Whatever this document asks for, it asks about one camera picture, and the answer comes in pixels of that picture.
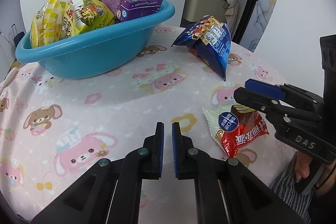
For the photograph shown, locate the yellow snack bag with cartoons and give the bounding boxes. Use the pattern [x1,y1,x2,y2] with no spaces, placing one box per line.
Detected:
[67,0,116,34]

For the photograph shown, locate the black suitcase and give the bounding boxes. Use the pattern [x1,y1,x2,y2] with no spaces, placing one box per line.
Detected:
[11,24,25,47]

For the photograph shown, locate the pink cartoon tablecloth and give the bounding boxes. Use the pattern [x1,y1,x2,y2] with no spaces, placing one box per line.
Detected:
[1,27,284,223]

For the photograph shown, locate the pink towel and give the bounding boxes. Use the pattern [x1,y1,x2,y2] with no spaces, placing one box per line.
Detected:
[225,0,239,37]

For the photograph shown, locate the blue plastic basin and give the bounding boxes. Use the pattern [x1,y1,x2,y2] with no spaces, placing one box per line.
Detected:
[15,0,175,80]

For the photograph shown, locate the clear yellow chips bag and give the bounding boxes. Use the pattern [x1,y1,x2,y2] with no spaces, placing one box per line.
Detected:
[30,0,63,48]

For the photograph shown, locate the red chocolate pie packet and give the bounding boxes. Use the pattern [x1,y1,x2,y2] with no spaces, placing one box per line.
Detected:
[202,104,269,158]

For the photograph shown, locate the purple drink carton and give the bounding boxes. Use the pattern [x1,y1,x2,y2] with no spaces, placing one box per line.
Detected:
[101,0,163,22]

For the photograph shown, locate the striped grey clothing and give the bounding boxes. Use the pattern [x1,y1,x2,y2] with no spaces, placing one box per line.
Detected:
[269,153,314,223]

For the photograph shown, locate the beige vanity cabinet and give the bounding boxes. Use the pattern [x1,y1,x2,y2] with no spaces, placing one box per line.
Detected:
[182,0,229,23]

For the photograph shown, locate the dark blue snack bag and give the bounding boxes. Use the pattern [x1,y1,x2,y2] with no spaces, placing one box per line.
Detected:
[173,15,231,80]

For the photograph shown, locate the yellow potato chips bag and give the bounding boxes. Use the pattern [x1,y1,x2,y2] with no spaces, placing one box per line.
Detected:
[60,2,79,39]

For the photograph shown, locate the person's right hand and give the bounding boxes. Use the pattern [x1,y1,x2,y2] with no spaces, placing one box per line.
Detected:
[295,151,336,197]

